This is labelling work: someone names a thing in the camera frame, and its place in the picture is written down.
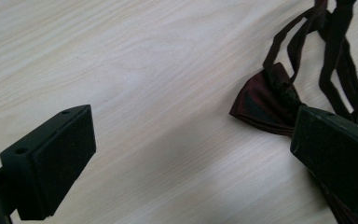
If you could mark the dark red bow tie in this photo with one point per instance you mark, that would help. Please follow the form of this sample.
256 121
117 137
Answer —
261 102

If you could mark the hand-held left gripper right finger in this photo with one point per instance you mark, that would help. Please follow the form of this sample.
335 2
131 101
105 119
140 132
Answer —
338 155

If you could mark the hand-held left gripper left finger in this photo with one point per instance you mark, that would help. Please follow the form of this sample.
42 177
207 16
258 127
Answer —
56 161

